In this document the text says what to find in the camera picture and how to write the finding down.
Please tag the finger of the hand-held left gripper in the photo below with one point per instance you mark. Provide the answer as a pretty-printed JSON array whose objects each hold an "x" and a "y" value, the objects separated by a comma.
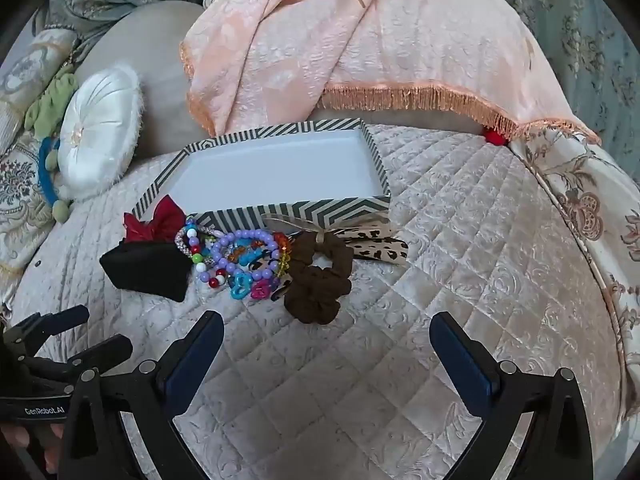
[
  {"x": 97, "y": 350},
  {"x": 55, "y": 317}
]

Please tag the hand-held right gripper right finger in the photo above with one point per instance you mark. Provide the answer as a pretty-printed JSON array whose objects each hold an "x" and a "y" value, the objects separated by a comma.
[{"x": 462, "y": 365}]

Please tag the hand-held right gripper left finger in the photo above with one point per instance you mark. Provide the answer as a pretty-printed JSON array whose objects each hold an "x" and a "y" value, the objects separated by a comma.
[{"x": 195, "y": 360}]

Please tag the black scrunchie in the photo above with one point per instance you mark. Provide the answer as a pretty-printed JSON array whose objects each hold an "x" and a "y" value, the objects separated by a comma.
[{"x": 145, "y": 267}]

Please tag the red bow hair clip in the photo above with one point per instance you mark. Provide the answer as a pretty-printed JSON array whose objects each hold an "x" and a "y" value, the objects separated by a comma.
[{"x": 155, "y": 220}]

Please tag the brown scrunchie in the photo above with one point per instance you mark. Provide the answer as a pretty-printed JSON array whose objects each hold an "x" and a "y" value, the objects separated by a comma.
[{"x": 315, "y": 280}]

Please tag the leopard print bow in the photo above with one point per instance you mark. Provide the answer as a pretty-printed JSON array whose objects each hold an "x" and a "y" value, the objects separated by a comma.
[{"x": 375, "y": 247}]

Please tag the striped cardboard box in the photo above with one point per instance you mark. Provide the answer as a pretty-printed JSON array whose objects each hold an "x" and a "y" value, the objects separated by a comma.
[{"x": 280, "y": 170}]

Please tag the person's left hand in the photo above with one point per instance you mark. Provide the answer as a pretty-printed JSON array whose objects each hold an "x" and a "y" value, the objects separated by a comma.
[{"x": 50, "y": 447}]

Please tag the beige quilted bedspread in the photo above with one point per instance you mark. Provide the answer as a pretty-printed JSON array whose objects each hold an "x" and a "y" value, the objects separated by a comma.
[{"x": 450, "y": 260}]

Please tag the cream floral embroidered cloth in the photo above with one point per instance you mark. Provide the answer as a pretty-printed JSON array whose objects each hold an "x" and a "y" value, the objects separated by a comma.
[{"x": 20, "y": 200}]

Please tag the white round satin cushion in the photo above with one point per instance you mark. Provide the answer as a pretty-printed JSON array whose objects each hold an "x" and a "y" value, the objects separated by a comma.
[{"x": 100, "y": 130}]

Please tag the cream floral bed cover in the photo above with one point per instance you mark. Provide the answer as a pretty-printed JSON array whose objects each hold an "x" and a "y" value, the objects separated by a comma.
[{"x": 585, "y": 200}]

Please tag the green plush toy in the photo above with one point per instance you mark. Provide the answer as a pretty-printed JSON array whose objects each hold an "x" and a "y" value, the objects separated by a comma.
[{"x": 55, "y": 100}]

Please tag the small red object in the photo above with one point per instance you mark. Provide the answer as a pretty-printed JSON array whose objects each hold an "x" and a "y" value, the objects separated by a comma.
[{"x": 495, "y": 137}]

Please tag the pale blue embroidered pillow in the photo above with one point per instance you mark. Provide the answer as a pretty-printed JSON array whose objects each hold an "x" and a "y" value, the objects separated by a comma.
[{"x": 30, "y": 65}]

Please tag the beige upholstered headboard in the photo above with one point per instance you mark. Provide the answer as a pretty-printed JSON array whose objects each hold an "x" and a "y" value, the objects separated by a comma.
[{"x": 160, "y": 60}]

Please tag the pink fringed blanket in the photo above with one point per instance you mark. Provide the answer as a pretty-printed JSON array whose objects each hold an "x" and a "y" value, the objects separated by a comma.
[{"x": 350, "y": 45}]

